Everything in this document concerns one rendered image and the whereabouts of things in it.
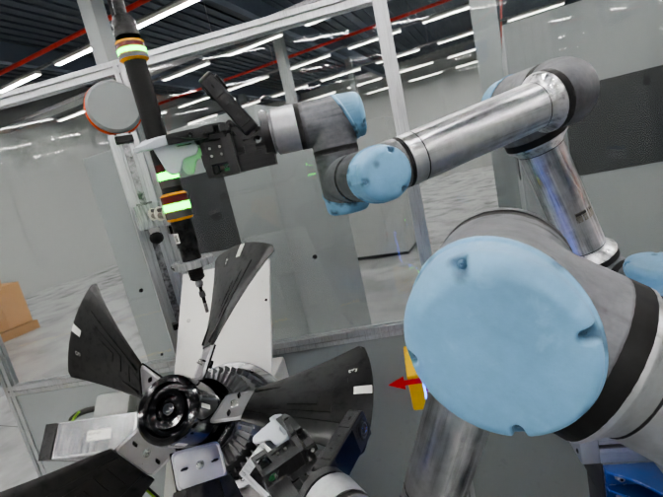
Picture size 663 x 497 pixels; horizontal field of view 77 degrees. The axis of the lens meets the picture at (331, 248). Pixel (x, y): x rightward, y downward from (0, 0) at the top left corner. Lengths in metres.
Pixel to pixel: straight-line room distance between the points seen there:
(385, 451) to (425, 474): 1.18
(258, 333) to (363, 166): 0.66
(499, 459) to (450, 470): 1.25
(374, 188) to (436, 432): 0.30
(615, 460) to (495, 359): 0.79
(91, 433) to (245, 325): 0.40
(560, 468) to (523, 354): 1.61
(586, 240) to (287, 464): 0.71
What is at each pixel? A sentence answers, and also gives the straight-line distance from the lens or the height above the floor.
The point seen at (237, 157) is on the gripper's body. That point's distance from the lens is 0.71.
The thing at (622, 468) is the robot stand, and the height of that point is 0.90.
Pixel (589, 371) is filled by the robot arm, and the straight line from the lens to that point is 0.27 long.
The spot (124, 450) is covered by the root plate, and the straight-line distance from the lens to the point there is 0.91.
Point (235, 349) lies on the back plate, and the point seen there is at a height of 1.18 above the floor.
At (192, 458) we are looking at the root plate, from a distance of 0.86.
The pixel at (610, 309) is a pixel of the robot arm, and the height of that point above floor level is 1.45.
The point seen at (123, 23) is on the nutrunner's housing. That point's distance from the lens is 0.78.
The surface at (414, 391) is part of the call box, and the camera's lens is 1.03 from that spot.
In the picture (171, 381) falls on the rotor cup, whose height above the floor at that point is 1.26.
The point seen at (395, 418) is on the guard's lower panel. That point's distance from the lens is 1.66.
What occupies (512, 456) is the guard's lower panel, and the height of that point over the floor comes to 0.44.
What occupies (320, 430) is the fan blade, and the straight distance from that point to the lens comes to 0.72.
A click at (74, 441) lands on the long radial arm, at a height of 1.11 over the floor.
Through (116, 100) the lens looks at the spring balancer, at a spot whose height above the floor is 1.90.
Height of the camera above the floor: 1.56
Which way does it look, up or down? 11 degrees down
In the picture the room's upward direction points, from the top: 13 degrees counter-clockwise
